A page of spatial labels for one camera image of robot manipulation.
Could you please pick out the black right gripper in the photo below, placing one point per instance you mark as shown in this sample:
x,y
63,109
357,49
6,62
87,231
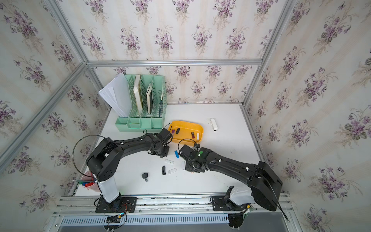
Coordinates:
x,y
187,168

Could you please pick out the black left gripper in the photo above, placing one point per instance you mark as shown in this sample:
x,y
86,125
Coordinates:
x,y
166,153

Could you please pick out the yellow plastic storage box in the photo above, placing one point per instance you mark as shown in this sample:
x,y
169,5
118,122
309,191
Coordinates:
x,y
184,136

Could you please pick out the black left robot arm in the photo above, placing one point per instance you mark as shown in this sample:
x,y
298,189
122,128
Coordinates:
x,y
106,156

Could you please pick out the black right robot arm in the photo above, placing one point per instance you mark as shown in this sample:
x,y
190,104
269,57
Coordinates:
x,y
264,183

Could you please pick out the black silver swivel usb drive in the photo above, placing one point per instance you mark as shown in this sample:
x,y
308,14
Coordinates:
x,y
163,170

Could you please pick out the black round key usb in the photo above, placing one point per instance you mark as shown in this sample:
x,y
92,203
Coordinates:
x,y
145,176

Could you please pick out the white stapler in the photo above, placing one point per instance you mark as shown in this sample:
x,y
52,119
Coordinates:
x,y
214,124

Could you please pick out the tan notebook in organizer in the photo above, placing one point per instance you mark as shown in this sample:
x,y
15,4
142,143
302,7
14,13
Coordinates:
x,y
149,99

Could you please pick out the green mesh file organizer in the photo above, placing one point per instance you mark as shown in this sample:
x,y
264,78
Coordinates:
x,y
153,122

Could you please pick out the white book in organizer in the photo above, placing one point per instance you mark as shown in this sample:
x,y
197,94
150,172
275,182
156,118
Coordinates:
x,y
137,94

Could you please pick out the white paper stack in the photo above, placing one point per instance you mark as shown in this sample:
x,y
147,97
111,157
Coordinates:
x,y
116,94

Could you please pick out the pink pen cup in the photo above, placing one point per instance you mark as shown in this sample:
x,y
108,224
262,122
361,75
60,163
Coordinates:
x,y
88,182

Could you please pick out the white green-ring usb drive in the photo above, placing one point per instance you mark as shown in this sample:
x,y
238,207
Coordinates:
x,y
169,161

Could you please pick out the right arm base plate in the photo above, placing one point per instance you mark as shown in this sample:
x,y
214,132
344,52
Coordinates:
x,y
223,203

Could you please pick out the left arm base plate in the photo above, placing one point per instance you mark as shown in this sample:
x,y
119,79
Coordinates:
x,y
123,204

